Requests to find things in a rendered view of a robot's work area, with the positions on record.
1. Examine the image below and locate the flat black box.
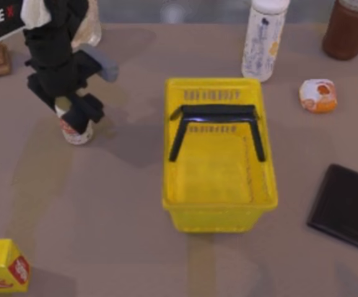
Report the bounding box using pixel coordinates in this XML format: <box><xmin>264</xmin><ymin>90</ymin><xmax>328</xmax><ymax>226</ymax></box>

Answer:
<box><xmin>306</xmin><ymin>163</ymin><xmax>358</xmax><ymax>251</ymax></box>

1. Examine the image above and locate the tall white printed bottle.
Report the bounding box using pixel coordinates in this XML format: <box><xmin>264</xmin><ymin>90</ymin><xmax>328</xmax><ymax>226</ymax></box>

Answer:
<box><xmin>241</xmin><ymin>0</ymin><xmax>290</xmax><ymax>83</ymax></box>

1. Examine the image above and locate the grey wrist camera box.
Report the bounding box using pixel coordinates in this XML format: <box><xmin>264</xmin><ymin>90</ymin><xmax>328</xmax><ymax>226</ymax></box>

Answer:
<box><xmin>79</xmin><ymin>43</ymin><xmax>120</xmax><ymax>83</ymax></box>

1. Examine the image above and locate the white can with red label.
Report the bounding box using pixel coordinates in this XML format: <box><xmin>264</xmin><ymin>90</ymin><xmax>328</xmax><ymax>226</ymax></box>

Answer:
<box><xmin>54</xmin><ymin>95</ymin><xmax>95</xmax><ymax>145</ymax></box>

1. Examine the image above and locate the black basket handle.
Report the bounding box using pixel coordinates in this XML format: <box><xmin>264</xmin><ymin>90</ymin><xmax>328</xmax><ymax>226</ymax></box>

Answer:
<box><xmin>168</xmin><ymin>104</ymin><xmax>266</xmax><ymax>163</ymax></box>

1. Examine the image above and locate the yellow plastic basket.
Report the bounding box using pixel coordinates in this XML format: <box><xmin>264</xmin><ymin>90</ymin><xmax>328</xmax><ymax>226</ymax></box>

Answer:
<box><xmin>160</xmin><ymin>77</ymin><xmax>279</xmax><ymax>233</ymax></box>

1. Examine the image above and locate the white and orange snack packet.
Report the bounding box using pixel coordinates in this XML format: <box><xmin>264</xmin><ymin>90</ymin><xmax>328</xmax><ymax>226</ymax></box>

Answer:
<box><xmin>299</xmin><ymin>78</ymin><xmax>338</xmax><ymax>114</ymax></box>

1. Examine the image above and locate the yellow carton with red label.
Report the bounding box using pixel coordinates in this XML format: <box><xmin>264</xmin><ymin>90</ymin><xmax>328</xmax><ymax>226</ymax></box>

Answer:
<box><xmin>0</xmin><ymin>238</ymin><xmax>31</xmax><ymax>294</ymax></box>

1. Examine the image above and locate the brown sauce bottle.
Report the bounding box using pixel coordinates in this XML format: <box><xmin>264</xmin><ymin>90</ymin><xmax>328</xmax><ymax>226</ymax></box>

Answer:
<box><xmin>321</xmin><ymin>0</ymin><xmax>358</xmax><ymax>61</ymax></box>

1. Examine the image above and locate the clear plastic bag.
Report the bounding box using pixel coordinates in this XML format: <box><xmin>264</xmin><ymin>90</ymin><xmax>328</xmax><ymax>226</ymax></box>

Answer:
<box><xmin>72</xmin><ymin>0</ymin><xmax>102</xmax><ymax>50</ymax></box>

